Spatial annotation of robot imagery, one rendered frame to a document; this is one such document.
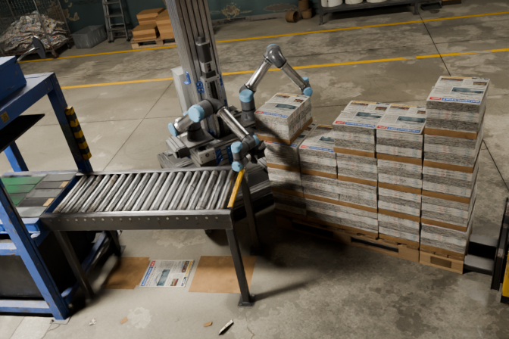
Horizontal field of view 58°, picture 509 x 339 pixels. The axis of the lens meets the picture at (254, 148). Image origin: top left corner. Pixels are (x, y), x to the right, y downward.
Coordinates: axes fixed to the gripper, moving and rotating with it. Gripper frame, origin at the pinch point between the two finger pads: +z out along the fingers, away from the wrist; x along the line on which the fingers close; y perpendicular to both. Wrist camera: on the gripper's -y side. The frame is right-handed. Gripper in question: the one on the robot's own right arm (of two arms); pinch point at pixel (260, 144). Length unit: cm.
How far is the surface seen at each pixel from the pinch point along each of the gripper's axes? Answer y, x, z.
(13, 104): 68, 118, -96
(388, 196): -32, -91, 7
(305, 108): 14.0, -21.3, 36.2
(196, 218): -8, 4, -80
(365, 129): 19, -77, 7
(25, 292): -67, 135, -139
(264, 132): 5.4, 1.0, 9.4
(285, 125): 14.1, -17.8, 8.3
